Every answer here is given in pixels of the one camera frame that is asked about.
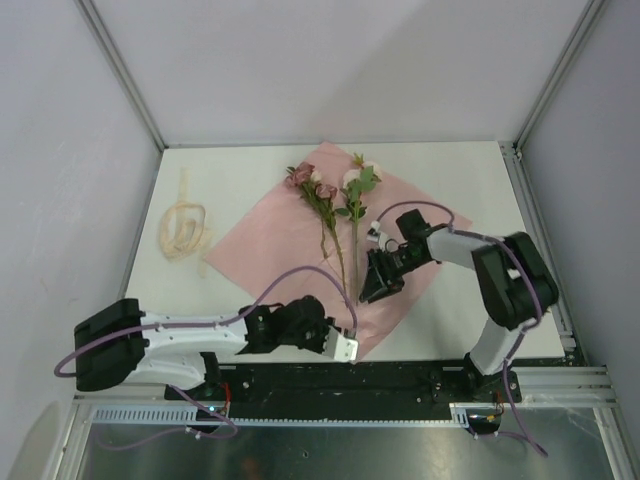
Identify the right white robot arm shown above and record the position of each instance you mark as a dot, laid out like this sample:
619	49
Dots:
515	285

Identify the aluminium frame rail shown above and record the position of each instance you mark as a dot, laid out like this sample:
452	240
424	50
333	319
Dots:
125	393

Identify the cream ribbon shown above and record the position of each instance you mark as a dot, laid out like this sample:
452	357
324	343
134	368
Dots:
183	230

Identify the pink wrapping paper sheet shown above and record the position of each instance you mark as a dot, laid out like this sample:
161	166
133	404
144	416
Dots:
277	246

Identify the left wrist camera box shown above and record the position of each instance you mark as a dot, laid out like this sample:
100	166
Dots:
340	348

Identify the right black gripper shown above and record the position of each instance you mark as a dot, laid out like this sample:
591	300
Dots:
380	270

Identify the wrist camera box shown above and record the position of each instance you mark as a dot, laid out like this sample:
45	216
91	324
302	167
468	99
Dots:
340	348
376	235

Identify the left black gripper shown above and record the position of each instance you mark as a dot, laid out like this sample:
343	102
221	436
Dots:
318	347

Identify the white cable duct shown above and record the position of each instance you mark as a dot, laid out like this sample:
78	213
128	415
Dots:
190	415

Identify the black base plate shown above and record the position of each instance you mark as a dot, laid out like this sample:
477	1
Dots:
362	392

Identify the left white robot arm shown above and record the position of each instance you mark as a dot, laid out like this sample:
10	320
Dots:
123	344

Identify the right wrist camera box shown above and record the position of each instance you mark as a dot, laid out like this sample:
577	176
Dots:
376	235

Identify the dark pink rose stem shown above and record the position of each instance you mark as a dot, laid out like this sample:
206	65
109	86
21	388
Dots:
320	197

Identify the light pink rose stem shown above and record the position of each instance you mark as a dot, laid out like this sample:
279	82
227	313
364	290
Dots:
359	181

